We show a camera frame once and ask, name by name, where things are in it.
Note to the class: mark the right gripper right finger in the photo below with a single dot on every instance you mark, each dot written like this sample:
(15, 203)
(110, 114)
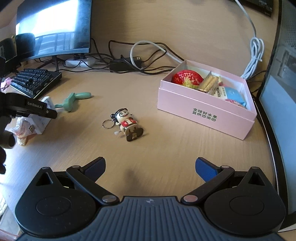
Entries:
(214, 178)

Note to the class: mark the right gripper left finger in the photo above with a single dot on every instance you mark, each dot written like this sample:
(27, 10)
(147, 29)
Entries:
(84, 179)

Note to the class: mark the green plastic hand crank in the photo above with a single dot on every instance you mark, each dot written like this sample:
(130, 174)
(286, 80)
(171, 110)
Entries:
(68, 103)

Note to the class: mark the cartoon figurine keychain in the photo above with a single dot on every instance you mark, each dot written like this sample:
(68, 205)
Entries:
(127, 124)

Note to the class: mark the blue white snack bag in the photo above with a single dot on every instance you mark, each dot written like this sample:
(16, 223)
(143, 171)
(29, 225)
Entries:
(228, 93)

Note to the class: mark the wafer biscuit pack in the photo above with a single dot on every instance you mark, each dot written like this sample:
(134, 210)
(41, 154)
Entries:
(209, 84)

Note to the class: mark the red strawberry plush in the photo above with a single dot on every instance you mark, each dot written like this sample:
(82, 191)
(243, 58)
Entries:
(187, 78)

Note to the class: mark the pink round toy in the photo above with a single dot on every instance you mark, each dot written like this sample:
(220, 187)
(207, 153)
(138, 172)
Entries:
(235, 103)

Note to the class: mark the black mechanical keyboard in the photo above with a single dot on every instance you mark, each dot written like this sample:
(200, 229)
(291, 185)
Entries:
(35, 83)

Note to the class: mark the black round speaker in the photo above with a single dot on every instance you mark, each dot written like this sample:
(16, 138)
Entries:
(16, 50)

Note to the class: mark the pink cardboard box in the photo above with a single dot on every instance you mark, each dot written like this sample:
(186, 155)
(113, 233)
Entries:
(206, 109)

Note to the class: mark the white power strip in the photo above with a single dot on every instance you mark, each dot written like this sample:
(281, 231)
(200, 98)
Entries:
(87, 62)

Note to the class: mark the black curved monitor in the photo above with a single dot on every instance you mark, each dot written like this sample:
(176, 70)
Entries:
(59, 27)

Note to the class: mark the computer case glass panel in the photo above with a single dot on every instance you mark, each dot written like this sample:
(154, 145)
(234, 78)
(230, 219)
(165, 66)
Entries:
(276, 105)

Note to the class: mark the black power adapter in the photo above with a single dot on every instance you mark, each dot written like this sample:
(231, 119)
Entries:
(121, 65)

